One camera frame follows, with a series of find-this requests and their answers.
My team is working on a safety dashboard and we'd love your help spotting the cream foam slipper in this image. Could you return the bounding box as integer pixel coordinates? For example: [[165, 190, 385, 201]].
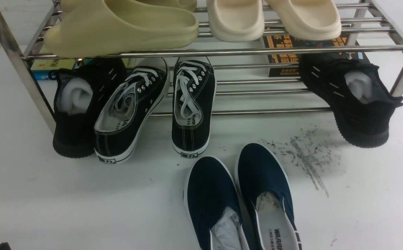
[[266, 0, 342, 41], [206, 0, 265, 42]]

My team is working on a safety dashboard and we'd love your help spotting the cream foam slipper left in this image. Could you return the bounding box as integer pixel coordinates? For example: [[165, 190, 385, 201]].
[[206, 0, 265, 42]]

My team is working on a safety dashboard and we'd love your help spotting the cream foam slipper right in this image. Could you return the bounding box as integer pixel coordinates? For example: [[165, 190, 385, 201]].
[[266, 0, 342, 41]]

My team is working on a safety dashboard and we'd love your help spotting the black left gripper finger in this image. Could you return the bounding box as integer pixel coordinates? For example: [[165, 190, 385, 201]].
[[0, 242, 11, 250]]

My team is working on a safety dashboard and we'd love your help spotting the black canvas lace sneaker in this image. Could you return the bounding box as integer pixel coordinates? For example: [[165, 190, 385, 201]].
[[172, 57, 217, 158], [94, 58, 170, 164]]

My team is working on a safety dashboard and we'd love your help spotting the silver metal shoe rack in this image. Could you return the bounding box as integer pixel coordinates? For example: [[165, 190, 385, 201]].
[[0, 0, 403, 133]]

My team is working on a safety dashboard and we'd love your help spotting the yellow blue book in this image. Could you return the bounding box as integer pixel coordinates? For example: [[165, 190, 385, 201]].
[[31, 58, 136, 80]]

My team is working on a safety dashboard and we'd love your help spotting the black knit sneaker right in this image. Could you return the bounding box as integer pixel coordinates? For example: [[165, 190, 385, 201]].
[[298, 52, 403, 148]]

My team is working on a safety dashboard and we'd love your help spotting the navy slip-on shoe right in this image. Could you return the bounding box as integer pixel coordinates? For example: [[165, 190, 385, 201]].
[[235, 143, 303, 250]]

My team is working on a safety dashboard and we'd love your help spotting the navy slip-on shoe left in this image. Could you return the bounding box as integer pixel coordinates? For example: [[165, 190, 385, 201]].
[[183, 156, 254, 250]]

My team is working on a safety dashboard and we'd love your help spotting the navy slip-on shoe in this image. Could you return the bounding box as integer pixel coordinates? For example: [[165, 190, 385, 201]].
[[235, 143, 303, 250], [183, 156, 254, 250]]

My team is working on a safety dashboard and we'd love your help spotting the black orange book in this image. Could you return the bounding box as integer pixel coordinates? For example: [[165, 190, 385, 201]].
[[260, 34, 350, 77]]

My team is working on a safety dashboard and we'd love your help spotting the olive green foam slipper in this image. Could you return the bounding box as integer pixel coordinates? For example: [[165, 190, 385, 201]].
[[44, 0, 199, 58]]

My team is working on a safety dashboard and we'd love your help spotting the black knit sneaker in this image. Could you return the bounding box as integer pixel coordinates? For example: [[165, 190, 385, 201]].
[[298, 52, 403, 148], [49, 58, 127, 158]]

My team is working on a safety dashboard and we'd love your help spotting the black knit sneaker left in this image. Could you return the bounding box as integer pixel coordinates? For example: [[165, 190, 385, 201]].
[[49, 58, 127, 158]]

